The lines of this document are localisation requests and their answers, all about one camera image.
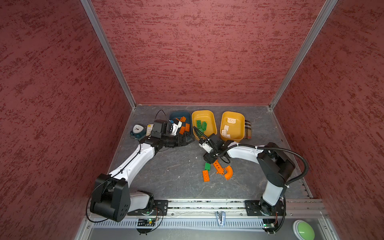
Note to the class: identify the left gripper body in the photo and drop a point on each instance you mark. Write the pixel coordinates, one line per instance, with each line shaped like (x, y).
(173, 141)

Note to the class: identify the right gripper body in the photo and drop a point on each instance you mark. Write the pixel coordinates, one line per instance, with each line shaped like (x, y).
(212, 156)

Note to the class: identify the green lego cube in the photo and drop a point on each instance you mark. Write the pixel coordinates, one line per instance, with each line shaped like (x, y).
(207, 167)

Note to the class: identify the orange long lego beam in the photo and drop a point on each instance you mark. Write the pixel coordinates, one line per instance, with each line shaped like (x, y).
(218, 167)

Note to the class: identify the green long lego brick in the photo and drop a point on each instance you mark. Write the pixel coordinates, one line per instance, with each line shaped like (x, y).
(204, 126)

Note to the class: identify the white 2x4 lego brick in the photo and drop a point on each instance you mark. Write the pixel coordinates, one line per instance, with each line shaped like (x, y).
(231, 120)

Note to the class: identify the orange 2x4 lego bottom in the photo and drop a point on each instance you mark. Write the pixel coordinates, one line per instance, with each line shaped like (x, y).
(206, 176)

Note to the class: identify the orange curved lego piece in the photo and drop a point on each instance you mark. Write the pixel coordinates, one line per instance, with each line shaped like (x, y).
(228, 172)

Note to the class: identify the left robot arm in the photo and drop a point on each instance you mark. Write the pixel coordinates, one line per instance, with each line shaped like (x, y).
(112, 197)

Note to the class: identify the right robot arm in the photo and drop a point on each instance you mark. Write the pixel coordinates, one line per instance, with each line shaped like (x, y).
(272, 159)

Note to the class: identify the dark teal container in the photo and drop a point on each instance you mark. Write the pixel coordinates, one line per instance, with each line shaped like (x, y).
(177, 115)

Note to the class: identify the beige calculator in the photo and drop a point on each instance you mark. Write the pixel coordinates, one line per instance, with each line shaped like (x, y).
(149, 129)

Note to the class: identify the middle yellow container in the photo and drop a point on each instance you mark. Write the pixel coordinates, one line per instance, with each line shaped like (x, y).
(208, 117)

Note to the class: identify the yellow container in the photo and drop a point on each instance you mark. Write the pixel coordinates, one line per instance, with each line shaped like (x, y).
(236, 131)
(208, 117)

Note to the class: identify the right yellow container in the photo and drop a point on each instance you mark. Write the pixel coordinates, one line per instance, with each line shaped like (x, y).
(236, 131)

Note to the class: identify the small teal alarm clock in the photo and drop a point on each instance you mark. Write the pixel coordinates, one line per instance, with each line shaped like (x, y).
(138, 132)

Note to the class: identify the plaid checkered box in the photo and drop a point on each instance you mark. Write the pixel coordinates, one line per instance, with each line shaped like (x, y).
(248, 130)

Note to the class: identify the green push button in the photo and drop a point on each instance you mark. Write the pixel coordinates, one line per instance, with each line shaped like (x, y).
(303, 231)

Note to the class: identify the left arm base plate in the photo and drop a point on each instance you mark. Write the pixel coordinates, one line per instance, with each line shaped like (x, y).
(153, 209)

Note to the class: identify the aluminium front rail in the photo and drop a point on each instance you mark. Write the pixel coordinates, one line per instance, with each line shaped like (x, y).
(235, 208)

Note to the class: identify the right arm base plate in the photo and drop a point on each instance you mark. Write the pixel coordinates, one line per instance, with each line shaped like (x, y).
(255, 208)

